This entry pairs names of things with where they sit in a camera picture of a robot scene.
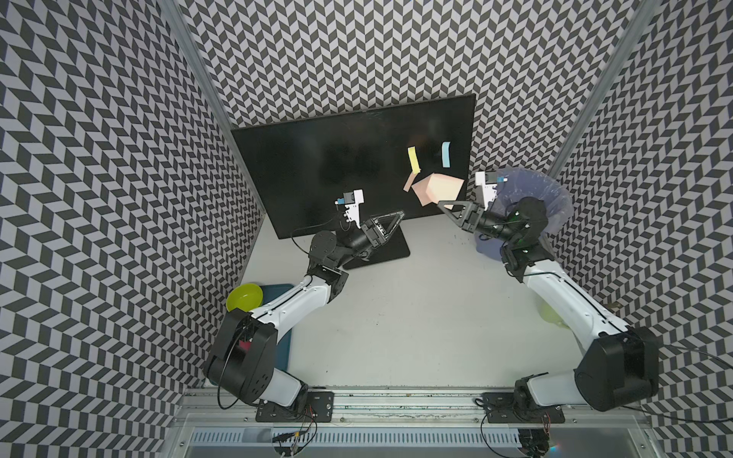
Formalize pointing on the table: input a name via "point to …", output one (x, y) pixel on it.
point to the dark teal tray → (284, 345)
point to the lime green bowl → (246, 297)
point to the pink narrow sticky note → (409, 181)
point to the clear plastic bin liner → (515, 183)
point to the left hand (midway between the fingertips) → (403, 216)
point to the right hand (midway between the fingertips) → (438, 209)
